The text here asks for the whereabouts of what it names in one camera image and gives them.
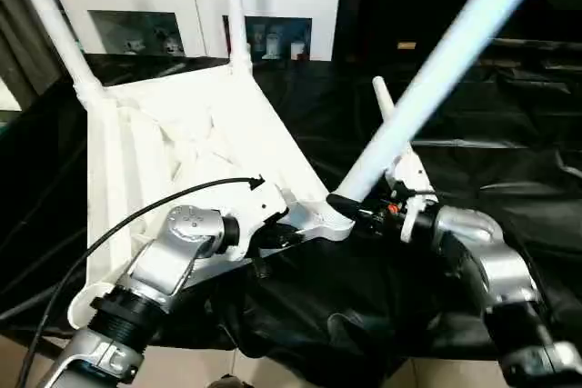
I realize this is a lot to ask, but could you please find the white plastic table top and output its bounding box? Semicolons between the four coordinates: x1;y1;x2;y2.
68;63;356;331

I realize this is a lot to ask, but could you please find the white plastic table leg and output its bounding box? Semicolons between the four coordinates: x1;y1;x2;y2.
372;76;399;125
327;0;557;213
5;0;110;109
221;0;255;78

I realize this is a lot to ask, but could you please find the black plastic mat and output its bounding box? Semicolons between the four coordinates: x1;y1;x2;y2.
0;52;582;384

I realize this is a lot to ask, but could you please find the grey curtain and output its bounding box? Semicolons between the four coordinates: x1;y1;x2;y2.
0;0;66;112

